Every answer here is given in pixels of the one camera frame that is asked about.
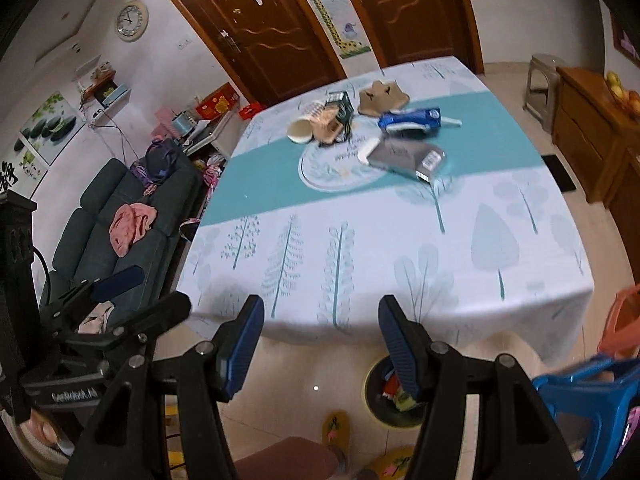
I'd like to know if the tree print tablecloth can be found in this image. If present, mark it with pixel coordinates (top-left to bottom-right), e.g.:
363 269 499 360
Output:
178 56 594 363

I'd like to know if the purple bag on sofa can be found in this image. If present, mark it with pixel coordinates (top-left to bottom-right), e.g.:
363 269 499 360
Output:
129 139 179 186

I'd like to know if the giraffe height chart poster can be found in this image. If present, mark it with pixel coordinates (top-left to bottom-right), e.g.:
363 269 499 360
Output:
307 0 372 60

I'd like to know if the white paper cup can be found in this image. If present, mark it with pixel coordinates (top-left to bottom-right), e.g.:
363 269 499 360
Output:
286 101 324 144

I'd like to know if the round wall clock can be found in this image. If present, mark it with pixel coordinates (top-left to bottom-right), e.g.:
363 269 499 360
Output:
115 0 149 42

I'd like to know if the person left hand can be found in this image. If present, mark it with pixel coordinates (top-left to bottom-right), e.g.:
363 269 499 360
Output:
21 410 75 457

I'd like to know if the red gift box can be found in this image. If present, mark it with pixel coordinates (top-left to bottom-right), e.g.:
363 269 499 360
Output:
195 82 240 120

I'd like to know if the fruit bowl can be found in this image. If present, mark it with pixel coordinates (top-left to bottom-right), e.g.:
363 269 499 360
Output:
604 72 640 119

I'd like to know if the left brown wooden door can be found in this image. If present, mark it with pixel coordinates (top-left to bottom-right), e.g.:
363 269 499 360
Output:
170 0 346 106

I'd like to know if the yellow slipper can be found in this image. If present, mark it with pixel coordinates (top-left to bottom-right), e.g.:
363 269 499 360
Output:
322 411 352 474
364 445 414 480

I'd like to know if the blue plastic stool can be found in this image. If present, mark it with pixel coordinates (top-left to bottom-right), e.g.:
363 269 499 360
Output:
533 354 639 479

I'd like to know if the grey silver box packet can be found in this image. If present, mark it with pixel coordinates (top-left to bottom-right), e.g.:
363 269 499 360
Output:
358 138 446 183

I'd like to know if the brown wooden door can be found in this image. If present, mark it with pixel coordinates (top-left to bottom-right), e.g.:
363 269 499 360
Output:
170 0 346 106
350 0 484 74

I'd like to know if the stones picture on wall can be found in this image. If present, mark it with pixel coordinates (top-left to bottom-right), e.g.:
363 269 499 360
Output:
13 91 85 166

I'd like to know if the left yellow slipper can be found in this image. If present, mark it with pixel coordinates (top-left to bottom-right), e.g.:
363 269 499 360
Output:
322 411 352 474

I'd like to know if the black green packet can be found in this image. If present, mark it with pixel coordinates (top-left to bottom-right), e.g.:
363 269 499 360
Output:
324 91 354 143

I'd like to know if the right brown wooden door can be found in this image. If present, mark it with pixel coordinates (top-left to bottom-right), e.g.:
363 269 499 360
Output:
350 0 484 74

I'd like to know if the yellow snack bag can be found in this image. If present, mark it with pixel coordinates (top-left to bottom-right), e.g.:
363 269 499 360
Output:
393 388 419 413

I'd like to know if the grey plastic stool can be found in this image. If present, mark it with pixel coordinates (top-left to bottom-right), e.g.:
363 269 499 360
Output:
523 53 567 133

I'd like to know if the black floor mat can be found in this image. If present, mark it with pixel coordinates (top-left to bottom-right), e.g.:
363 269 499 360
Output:
541 154 577 193

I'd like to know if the dark green sofa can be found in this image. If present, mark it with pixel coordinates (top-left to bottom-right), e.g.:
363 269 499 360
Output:
40 152 204 327

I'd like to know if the red paper cup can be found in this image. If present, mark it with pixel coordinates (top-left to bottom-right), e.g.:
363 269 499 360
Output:
382 373 400 400

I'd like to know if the right yellow slipper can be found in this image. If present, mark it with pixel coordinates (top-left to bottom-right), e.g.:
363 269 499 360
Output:
364 445 414 480

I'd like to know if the yellow rim trash bin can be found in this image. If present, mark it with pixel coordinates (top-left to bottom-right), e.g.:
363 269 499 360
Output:
362 356 425 429

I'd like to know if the pink patterned umbrella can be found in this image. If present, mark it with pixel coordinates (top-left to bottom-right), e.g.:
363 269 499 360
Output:
179 152 227 242

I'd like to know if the brown wooden cabinet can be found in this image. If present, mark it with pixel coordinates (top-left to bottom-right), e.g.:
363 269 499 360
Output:
551 65 640 206

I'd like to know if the pink plastic stool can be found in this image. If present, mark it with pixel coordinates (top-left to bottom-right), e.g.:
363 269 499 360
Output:
597 285 640 360

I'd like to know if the pink cloth on sofa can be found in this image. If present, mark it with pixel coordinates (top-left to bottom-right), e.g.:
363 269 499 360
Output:
108 203 157 258

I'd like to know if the blue white snack packet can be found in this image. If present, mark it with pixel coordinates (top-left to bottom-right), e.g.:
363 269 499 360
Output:
378 107 463 133

